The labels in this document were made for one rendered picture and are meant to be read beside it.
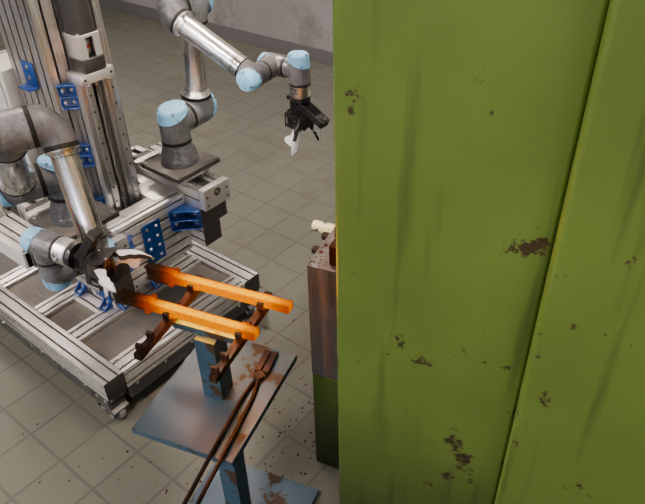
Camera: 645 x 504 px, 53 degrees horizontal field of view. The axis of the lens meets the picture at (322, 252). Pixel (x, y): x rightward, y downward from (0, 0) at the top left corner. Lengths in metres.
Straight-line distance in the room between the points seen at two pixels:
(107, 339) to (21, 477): 0.59
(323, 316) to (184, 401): 0.47
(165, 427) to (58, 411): 1.13
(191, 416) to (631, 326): 1.12
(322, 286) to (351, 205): 0.58
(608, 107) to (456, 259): 0.46
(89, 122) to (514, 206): 1.62
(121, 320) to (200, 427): 1.17
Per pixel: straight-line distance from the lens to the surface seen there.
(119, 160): 2.57
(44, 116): 1.91
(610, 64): 1.01
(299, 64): 2.26
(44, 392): 2.99
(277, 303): 1.69
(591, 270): 1.17
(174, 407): 1.85
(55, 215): 2.38
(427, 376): 1.57
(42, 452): 2.78
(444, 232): 1.30
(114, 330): 2.83
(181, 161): 2.59
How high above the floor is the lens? 2.04
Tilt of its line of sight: 36 degrees down
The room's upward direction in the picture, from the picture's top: 2 degrees counter-clockwise
